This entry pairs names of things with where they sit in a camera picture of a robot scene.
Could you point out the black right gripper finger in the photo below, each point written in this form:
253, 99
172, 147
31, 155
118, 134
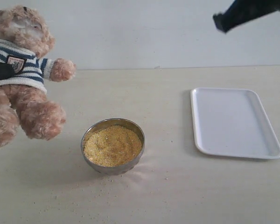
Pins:
243, 11

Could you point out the beige teddy bear striped shirt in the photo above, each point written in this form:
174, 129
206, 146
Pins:
24, 42

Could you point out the white plastic tray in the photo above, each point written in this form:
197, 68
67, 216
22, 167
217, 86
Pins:
232, 123

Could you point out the steel bowl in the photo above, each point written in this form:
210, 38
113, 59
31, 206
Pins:
121, 169

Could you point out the yellow millet grain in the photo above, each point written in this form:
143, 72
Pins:
113, 146

